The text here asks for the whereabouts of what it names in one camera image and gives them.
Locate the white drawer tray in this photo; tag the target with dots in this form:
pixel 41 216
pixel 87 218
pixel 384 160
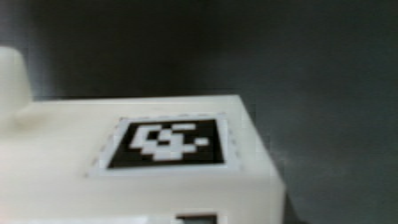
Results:
pixel 130 161

